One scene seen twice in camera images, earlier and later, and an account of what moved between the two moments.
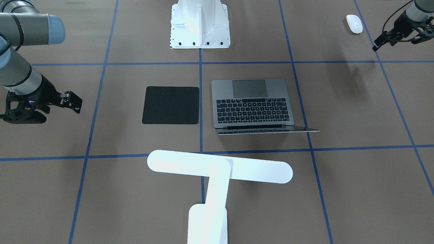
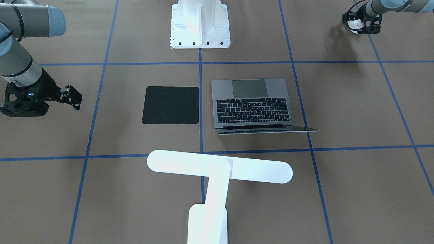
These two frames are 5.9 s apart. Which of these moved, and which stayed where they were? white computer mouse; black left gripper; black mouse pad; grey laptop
Moved: black left gripper
Stayed: grey laptop; black mouse pad; white computer mouse
